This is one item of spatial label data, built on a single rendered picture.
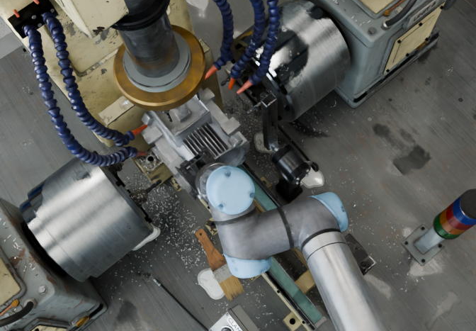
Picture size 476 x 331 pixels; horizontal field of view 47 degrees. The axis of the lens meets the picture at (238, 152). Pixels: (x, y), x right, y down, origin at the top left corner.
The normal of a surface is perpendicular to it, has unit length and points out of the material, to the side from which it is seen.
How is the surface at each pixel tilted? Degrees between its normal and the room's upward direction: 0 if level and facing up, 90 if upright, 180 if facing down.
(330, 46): 36
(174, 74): 0
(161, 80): 0
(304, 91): 62
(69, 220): 17
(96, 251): 58
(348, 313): 28
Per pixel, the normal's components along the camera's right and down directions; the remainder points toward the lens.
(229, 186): 0.25, 0.05
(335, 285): -0.50, -0.43
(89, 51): 0.63, 0.71
